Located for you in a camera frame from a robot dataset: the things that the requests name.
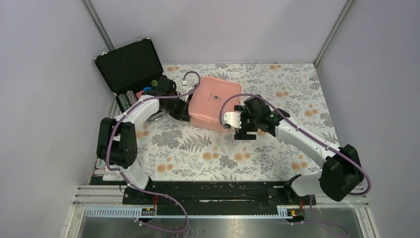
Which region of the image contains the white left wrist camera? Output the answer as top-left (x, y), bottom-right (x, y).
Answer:
top-left (178, 81), bottom-right (200, 97)

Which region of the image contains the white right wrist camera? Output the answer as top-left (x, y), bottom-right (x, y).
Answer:
top-left (222, 112), bottom-right (242, 129)

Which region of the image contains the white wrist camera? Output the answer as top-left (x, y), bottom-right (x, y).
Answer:
top-left (222, 112), bottom-right (242, 129)
top-left (178, 81), bottom-right (200, 97)

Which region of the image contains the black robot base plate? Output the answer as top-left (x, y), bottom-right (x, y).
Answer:
top-left (122, 181), bottom-right (310, 216)

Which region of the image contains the pink medicine kit bag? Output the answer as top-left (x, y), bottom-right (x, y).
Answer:
top-left (188, 76), bottom-right (242, 133)

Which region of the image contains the black poker chip case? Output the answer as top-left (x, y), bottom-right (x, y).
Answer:
top-left (94, 38), bottom-right (164, 112)

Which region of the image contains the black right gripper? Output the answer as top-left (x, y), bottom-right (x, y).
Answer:
top-left (234, 106), bottom-right (259, 141)

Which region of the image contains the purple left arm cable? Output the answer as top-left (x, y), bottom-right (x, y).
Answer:
top-left (105, 70), bottom-right (202, 235)

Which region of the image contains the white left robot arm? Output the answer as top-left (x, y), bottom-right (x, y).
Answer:
top-left (97, 78), bottom-right (196, 204)

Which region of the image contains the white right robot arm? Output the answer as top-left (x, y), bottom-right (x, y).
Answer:
top-left (220, 94), bottom-right (366, 204)

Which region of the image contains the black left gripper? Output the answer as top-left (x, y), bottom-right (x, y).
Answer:
top-left (162, 95), bottom-right (190, 122)

